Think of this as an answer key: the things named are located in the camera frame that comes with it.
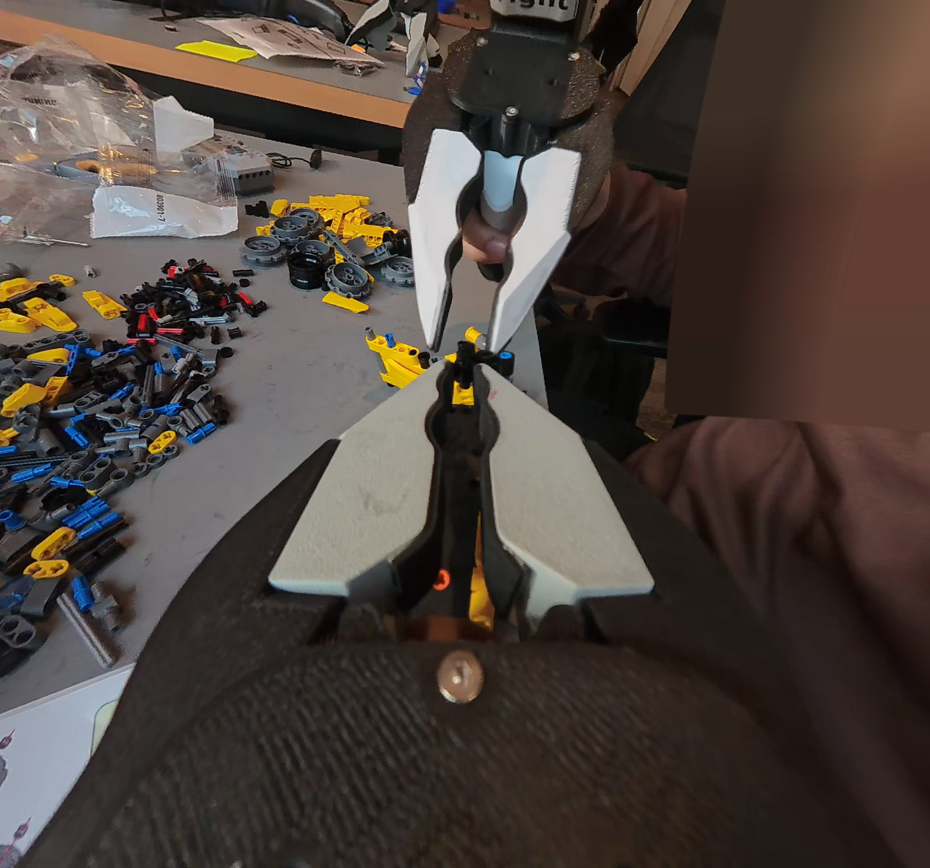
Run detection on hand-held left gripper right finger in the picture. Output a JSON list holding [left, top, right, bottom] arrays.
[[474, 364, 656, 629]]

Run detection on yellow curved panel assembly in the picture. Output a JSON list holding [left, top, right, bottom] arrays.
[[365, 329, 434, 391]]

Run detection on person's brown sweater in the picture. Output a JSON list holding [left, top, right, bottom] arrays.
[[625, 418, 930, 868]]

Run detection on yellow black brick vehicle model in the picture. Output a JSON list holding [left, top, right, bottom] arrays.
[[429, 326, 518, 631]]

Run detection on white printed paper sheet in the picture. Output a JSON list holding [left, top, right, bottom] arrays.
[[200, 16, 388, 71]]

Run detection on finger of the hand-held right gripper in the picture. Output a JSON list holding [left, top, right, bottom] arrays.
[[407, 127, 485, 353], [487, 146, 584, 357]]

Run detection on grey desk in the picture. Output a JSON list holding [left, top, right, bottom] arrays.
[[0, 127, 551, 714]]

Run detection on open instruction booklet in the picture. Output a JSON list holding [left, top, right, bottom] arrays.
[[0, 665, 137, 868]]

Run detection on black connector with blue pin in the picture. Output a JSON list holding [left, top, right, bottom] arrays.
[[452, 340, 518, 387]]

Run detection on person's right hand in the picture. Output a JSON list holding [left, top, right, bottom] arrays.
[[461, 217, 514, 266]]

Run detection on small white label bag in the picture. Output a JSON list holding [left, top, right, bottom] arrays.
[[91, 185, 241, 242]]

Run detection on pile of black red pins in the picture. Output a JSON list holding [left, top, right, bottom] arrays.
[[120, 258, 270, 347]]

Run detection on grey motor block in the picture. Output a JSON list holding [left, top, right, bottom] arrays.
[[207, 138, 279, 196]]

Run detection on spare hand-held gripper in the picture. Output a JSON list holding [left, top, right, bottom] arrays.
[[345, 0, 446, 78]]

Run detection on background wooden table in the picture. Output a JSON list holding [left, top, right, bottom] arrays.
[[0, 0, 417, 133]]

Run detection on pile of blue grey brick parts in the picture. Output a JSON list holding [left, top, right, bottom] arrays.
[[0, 330, 235, 678]]

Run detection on crumpled clear plastic bag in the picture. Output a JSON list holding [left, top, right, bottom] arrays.
[[0, 185, 97, 249], [0, 36, 242, 195]]

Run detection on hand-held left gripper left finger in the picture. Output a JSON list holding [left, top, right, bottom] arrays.
[[267, 364, 449, 611]]

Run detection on yellow paper sheet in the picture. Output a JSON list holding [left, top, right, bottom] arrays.
[[176, 40, 260, 64]]

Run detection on cluster of yellow curved panels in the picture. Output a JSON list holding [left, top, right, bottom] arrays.
[[0, 274, 129, 336]]

